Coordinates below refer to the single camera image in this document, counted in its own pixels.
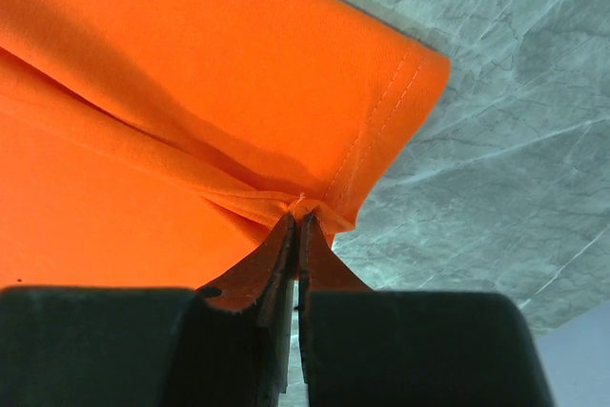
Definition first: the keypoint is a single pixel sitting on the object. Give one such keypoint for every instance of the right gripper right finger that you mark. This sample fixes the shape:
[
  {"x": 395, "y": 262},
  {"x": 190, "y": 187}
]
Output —
[{"x": 362, "y": 347}]

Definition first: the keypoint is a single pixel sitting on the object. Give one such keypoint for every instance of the orange t-shirt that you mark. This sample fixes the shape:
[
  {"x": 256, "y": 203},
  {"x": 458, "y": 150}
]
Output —
[{"x": 157, "y": 142}]

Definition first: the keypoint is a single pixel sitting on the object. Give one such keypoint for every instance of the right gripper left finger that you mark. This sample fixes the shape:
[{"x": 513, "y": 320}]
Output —
[{"x": 223, "y": 344}]

